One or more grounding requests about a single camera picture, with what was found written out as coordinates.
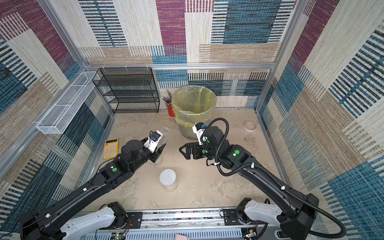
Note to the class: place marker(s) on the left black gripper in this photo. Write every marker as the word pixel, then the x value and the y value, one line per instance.
pixel 156 154

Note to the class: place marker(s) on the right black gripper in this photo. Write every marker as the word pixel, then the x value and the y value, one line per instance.
pixel 194 150

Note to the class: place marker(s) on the bin with yellow bag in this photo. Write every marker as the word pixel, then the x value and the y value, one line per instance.
pixel 192 105

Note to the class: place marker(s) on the small jar with rice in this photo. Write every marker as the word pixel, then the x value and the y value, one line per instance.
pixel 165 135

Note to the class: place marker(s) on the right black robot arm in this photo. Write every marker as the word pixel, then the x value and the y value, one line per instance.
pixel 294 212

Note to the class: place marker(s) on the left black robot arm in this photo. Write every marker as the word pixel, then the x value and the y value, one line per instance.
pixel 47 223

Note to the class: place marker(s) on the empty clear plastic jar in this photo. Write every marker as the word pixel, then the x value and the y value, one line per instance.
pixel 160 160

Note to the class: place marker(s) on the jar with patterned white lid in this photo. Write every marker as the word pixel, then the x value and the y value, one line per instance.
pixel 168 179

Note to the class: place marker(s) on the red pen holder cup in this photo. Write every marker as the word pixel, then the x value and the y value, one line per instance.
pixel 170 110

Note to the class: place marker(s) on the yellow calculator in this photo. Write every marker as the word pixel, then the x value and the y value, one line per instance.
pixel 110 148

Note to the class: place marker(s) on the pens in red cup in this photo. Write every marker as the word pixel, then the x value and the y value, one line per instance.
pixel 168 98

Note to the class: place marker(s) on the tape roll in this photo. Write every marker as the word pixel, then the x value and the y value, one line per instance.
pixel 249 126

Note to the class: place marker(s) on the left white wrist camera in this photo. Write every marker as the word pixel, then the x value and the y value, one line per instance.
pixel 153 141

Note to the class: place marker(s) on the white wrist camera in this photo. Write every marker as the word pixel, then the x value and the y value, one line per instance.
pixel 199 129
pixel 153 141

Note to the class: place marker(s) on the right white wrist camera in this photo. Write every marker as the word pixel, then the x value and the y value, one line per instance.
pixel 199 129

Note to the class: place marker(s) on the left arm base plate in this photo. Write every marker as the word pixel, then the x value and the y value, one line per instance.
pixel 131 220

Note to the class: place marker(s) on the black wire mesh shelf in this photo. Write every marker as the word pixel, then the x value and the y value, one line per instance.
pixel 128 90

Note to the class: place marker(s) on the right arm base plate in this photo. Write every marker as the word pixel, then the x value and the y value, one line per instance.
pixel 231 218

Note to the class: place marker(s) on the aluminium front rail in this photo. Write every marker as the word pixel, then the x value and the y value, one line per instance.
pixel 191 224

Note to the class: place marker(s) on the white wire mesh basket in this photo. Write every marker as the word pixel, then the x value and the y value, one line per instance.
pixel 58 118

